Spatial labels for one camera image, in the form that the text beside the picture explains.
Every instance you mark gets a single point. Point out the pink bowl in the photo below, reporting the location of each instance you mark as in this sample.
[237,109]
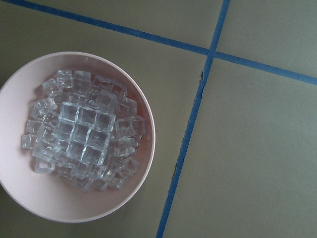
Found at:
[50,196]

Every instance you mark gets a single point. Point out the pile of clear ice cubes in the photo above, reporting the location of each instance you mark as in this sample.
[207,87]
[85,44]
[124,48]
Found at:
[86,129]

